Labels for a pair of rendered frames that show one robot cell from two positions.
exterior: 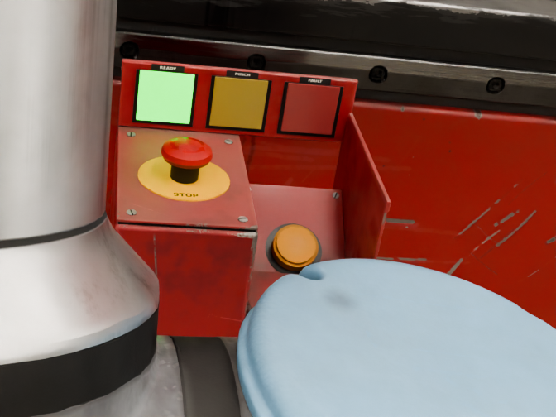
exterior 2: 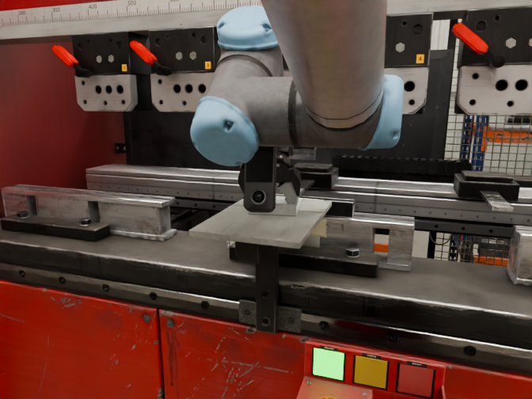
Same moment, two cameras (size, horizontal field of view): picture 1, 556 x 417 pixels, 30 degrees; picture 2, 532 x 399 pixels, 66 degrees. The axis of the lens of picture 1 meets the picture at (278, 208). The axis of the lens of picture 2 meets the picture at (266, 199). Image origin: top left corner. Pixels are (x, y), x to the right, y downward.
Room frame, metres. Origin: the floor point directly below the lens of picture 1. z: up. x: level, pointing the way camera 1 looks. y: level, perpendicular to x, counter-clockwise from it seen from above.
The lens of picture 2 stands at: (0.27, -0.08, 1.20)
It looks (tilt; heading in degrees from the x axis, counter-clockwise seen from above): 13 degrees down; 30
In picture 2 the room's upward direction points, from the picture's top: straight up
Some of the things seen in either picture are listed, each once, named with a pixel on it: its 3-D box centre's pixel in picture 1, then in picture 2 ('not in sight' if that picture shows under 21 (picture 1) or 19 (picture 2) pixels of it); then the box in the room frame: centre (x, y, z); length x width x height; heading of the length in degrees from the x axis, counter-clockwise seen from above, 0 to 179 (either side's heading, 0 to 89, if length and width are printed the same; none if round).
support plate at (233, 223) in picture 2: not in sight; (269, 216); (0.89, 0.27, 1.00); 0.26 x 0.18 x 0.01; 11
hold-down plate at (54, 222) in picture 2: not in sight; (54, 226); (0.87, 0.87, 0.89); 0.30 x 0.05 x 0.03; 101
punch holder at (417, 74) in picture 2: not in sight; (384, 67); (1.07, 0.12, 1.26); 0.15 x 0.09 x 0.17; 101
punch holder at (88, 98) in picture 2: not in sight; (113, 74); (0.95, 0.71, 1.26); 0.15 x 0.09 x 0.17; 101
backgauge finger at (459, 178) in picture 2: not in sight; (490, 190); (1.26, -0.07, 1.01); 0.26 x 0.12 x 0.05; 11
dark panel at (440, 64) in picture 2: not in sight; (264, 124); (1.49, 0.62, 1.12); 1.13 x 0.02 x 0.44; 101
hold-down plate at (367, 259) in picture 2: not in sight; (302, 256); (0.99, 0.24, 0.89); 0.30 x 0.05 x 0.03; 101
